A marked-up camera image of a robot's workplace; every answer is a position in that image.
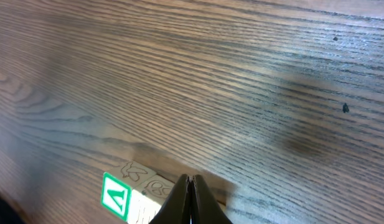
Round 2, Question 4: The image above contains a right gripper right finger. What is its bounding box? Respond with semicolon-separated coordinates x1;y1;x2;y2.
190;175;232;224

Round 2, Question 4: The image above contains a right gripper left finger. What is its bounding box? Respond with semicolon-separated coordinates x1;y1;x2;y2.
149;174;191;224

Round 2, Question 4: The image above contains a white letter E block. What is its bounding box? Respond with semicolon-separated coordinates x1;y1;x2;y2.
126;174;227;224

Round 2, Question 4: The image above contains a green letter V block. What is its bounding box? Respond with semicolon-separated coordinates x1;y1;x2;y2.
100;160;157;223

